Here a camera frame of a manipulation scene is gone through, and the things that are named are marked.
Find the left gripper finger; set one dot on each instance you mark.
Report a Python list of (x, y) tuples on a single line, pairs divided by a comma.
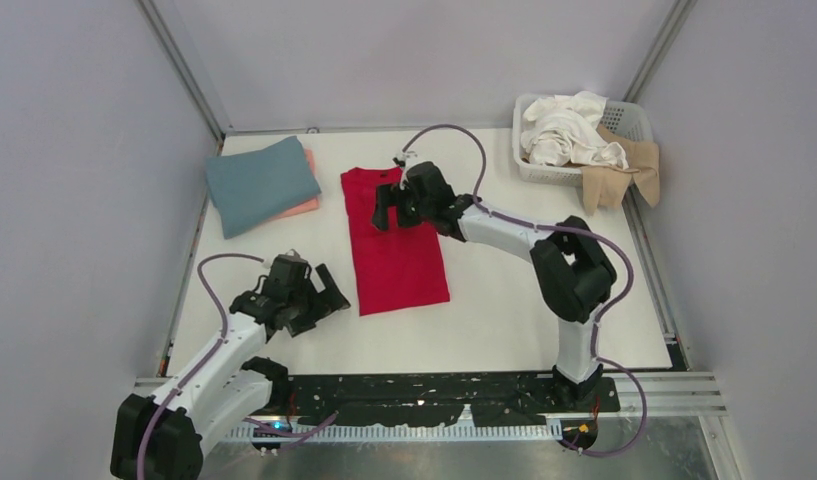
[(331, 295), (304, 313)]

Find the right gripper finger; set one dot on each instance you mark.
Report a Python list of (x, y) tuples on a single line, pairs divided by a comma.
[(386, 206), (407, 214)]

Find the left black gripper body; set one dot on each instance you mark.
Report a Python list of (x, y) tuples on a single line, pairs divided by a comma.
[(308, 303)]

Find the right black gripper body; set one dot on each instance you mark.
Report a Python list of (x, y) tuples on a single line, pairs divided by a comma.
[(400, 205)]

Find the red t shirt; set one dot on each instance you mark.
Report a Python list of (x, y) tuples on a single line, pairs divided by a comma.
[(395, 269)]

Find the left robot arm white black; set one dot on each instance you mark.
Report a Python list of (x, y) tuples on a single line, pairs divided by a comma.
[(168, 433)]

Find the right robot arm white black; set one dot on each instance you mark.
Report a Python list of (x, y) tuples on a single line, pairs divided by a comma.
[(573, 273)]

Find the folded blue-grey t shirt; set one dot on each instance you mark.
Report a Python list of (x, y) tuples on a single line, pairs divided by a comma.
[(250, 188)]

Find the white t shirt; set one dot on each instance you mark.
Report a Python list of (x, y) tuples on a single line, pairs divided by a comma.
[(563, 129)]

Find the beige t shirt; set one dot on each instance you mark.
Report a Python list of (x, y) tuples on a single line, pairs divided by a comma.
[(606, 186)]

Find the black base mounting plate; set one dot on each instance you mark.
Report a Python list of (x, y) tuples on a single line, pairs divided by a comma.
[(432, 399)]

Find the white plastic laundry basket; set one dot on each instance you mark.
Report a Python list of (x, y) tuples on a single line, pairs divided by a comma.
[(624, 119)]

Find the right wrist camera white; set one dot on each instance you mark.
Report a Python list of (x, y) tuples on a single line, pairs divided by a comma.
[(405, 160)]

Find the aluminium frame rail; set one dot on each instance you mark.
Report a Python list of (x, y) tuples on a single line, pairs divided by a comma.
[(641, 396)]

